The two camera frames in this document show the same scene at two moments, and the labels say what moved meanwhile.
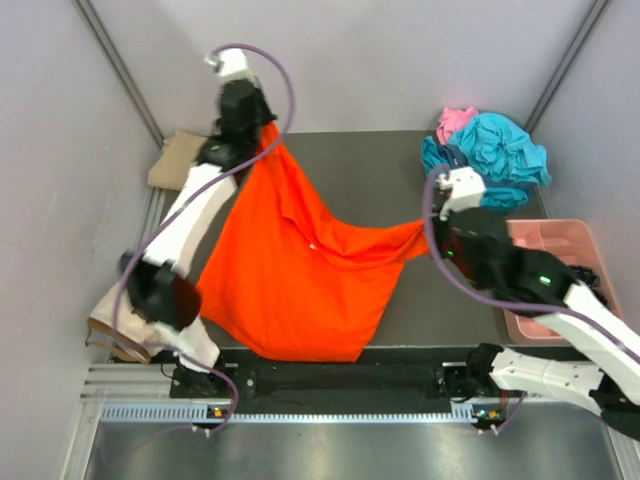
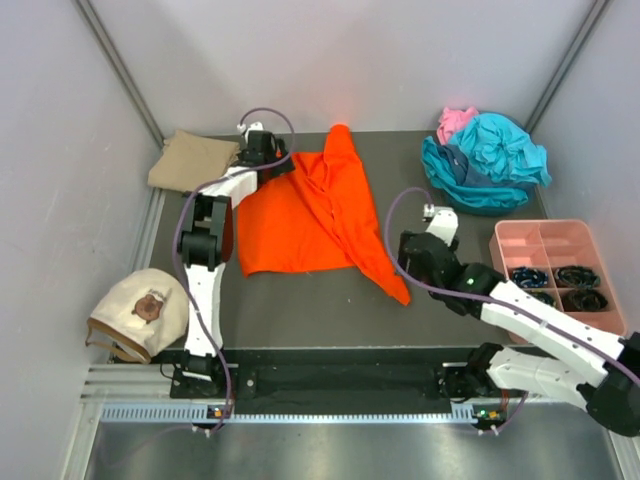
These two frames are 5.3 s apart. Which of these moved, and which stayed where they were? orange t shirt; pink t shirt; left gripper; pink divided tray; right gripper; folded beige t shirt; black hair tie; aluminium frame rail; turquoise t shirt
Moved: right gripper; orange t shirt; left gripper
Stayed: aluminium frame rail; pink divided tray; pink t shirt; folded beige t shirt; turquoise t shirt; black hair tie
